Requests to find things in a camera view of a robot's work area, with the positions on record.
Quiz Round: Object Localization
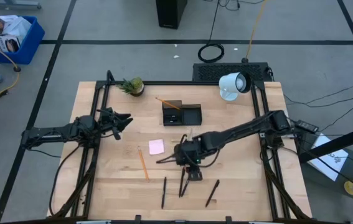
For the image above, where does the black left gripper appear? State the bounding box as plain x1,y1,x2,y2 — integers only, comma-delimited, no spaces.
95,107,134,141

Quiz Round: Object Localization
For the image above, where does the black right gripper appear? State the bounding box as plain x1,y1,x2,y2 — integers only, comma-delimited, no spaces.
174,138,204,182

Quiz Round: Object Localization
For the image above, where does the black ballpoint pen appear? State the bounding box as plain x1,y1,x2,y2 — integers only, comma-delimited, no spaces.
179,167,186,198
205,179,220,208
161,176,167,210
181,178,192,198

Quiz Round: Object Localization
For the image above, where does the pink sticky note pad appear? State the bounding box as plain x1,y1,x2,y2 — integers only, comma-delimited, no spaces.
148,139,166,156

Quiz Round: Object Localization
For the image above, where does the yellow wooden pencil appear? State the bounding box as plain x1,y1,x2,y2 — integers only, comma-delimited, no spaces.
155,96,182,111
137,146,150,183

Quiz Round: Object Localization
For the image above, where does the black mesh desk organizer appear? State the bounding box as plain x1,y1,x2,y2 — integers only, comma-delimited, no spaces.
162,100,203,127

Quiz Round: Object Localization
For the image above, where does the small potted green plant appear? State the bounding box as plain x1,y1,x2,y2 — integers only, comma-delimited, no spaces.
116,77,145,98

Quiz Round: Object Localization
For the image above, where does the white spot lamp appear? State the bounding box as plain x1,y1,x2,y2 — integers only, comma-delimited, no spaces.
218,71,253,102

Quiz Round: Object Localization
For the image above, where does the black computer tower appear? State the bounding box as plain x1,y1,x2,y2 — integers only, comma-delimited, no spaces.
155,0,189,30

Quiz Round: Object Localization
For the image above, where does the blue plastic bin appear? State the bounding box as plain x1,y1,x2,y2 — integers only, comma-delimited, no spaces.
0,15,45,65

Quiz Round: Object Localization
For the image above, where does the black power adapter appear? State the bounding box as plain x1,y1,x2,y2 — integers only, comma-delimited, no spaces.
293,119,320,135

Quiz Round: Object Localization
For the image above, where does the white printed paper sheet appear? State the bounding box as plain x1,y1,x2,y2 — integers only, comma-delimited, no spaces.
306,133,350,182

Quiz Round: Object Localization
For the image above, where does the white printed carton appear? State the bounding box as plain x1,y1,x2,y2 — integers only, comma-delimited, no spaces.
0,34,22,54

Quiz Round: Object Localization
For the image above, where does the black diagonal beam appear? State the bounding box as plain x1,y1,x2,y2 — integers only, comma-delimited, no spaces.
298,121,353,164

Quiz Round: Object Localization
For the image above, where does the black aluminium table frame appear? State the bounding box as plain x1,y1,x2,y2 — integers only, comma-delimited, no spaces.
47,70,313,220

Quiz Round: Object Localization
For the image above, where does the yellow hanging cable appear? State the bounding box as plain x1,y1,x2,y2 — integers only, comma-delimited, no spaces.
241,0,269,64

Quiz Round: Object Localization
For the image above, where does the black hanging coiled cable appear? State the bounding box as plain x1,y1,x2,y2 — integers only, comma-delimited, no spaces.
197,0,226,64

